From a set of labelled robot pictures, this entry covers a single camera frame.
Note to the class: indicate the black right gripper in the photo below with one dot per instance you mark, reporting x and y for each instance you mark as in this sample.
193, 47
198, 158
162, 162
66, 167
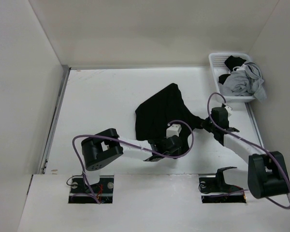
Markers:
205, 126

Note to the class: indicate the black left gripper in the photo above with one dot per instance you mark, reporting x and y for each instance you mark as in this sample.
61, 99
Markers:
177, 152

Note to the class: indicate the black tank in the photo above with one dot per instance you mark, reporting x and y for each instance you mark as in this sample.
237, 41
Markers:
153, 115
232, 63

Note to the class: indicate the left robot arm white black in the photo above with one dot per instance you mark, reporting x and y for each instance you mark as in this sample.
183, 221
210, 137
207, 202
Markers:
101, 150

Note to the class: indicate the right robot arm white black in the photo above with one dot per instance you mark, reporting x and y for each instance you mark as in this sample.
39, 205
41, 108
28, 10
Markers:
267, 174

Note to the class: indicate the grey tank top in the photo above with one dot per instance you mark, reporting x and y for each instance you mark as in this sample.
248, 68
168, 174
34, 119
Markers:
246, 80

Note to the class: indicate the white plastic laundry basket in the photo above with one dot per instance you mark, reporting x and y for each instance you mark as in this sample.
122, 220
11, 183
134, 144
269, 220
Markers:
218, 67

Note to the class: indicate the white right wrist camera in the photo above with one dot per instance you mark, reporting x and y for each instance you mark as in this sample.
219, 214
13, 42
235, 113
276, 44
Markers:
228, 109

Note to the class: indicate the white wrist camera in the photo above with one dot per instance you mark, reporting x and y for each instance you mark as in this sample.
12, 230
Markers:
173, 130
228, 109

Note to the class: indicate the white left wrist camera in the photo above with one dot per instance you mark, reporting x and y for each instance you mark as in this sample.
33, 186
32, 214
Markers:
173, 130

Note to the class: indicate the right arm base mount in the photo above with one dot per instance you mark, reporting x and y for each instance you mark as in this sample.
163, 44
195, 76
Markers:
214, 189

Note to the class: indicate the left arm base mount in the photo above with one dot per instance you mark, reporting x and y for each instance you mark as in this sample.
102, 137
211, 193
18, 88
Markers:
80, 193

